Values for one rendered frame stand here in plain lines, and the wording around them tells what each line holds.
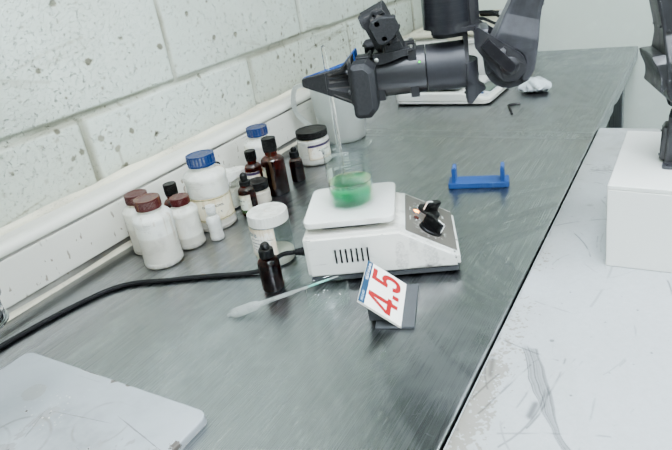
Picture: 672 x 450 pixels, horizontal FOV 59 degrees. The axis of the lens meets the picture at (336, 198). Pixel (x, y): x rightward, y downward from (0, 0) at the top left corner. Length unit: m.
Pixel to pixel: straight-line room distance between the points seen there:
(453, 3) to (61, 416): 0.61
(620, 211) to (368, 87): 0.33
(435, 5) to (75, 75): 0.59
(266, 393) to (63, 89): 0.60
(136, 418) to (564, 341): 0.44
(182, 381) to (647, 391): 0.46
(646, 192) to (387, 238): 0.30
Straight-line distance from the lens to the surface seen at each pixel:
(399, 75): 0.73
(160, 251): 0.94
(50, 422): 0.71
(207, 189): 1.00
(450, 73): 0.73
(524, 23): 0.73
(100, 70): 1.08
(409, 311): 0.71
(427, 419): 0.58
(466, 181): 1.04
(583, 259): 0.82
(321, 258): 0.78
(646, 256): 0.79
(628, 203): 0.76
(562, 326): 0.69
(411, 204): 0.84
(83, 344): 0.83
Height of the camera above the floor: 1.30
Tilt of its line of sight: 22 degrees down
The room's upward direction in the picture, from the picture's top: 10 degrees counter-clockwise
